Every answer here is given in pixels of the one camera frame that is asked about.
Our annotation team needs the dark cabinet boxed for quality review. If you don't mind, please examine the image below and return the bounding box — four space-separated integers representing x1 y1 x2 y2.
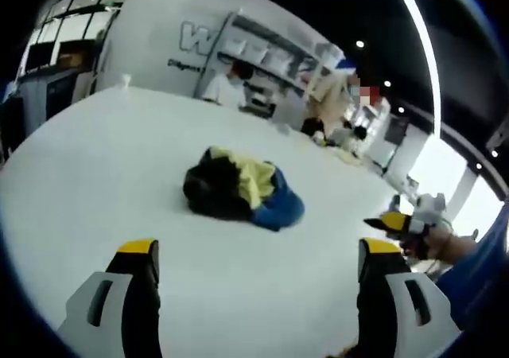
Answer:
15 69 87 123

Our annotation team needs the person's right hand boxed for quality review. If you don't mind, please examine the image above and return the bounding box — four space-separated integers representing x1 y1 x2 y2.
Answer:
399 230 454 262

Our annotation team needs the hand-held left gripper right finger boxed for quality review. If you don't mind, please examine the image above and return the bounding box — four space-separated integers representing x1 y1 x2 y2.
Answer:
356 237 464 358

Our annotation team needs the yellow black blue garment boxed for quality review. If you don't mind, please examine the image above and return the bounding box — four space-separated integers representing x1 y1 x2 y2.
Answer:
182 146 306 232

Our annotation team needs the white storage shelf rack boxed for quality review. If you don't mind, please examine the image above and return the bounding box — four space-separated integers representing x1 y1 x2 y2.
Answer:
214 10 348 99

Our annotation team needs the large window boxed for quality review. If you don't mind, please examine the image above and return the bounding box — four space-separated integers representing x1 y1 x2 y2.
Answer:
23 0 124 75

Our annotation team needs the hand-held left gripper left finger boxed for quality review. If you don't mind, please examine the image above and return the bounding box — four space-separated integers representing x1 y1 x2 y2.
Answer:
54 238 162 358

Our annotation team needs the long ceiling light strip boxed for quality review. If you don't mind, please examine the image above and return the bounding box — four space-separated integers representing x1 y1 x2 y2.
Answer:
388 0 442 138

